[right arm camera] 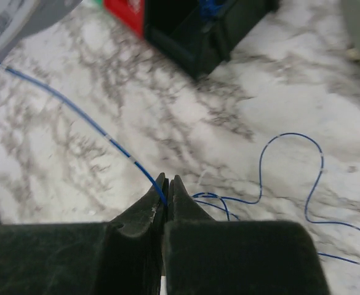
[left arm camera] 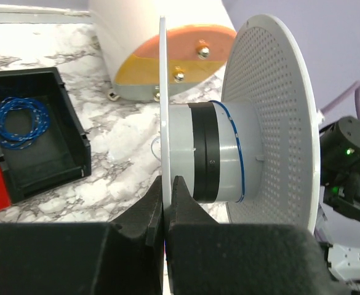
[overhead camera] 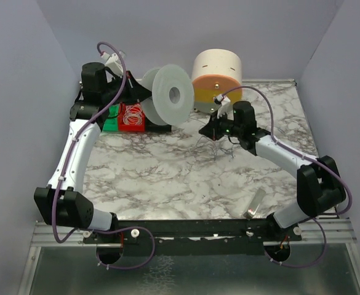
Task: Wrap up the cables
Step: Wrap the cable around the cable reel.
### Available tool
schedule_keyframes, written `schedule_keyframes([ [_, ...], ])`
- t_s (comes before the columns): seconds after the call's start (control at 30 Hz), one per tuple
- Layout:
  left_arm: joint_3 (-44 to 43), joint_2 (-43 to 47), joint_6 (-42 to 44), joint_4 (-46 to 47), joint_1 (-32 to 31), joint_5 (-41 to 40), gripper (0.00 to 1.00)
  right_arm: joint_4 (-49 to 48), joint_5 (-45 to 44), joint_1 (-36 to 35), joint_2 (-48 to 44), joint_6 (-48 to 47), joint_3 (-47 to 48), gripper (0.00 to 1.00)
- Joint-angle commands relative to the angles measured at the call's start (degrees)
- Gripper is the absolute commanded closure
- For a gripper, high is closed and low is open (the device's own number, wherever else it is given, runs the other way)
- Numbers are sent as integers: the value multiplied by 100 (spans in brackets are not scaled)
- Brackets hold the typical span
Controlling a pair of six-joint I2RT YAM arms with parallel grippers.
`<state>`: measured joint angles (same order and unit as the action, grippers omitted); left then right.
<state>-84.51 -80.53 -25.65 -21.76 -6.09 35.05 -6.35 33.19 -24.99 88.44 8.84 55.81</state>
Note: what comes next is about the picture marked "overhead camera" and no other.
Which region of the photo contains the white perforated cable spool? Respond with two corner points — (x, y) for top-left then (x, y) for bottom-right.
(140, 65), (194, 126)

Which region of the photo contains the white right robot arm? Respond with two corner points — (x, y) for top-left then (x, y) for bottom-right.
(199, 101), (346, 230)

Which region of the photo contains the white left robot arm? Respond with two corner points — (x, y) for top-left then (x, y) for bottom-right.
(34, 62), (151, 231)

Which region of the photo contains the green plastic bin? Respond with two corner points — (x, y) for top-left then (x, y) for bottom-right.
(103, 104), (121, 132)

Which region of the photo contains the red plastic bin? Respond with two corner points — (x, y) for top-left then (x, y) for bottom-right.
(118, 103), (145, 132)

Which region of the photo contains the black plastic bin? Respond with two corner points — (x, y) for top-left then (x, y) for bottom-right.
(145, 118), (172, 134)

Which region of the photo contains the round three-drawer cabinet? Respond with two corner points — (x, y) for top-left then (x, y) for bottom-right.
(191, 49), (242, 114)

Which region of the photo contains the grey tool with red label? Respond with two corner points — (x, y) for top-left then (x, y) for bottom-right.
(242, 188), (266, 220)

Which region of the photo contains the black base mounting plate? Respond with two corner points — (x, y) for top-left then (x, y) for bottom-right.
(83, 218), (302, 256)

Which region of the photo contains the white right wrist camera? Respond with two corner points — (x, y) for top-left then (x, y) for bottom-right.
(214, 94), (231, 118)

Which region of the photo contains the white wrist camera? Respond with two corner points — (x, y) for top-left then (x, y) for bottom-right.
(101, 51), (125, 76)
(214, 94), (231, 118)

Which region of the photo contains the white wire coil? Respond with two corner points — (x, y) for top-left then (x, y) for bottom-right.
(122, 104), (143, 125)

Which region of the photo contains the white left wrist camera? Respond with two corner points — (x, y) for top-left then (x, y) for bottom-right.
(101, 51), (125, 76)

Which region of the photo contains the aluminium frame rail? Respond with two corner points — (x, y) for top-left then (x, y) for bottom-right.
(31, 80), (90, 246)

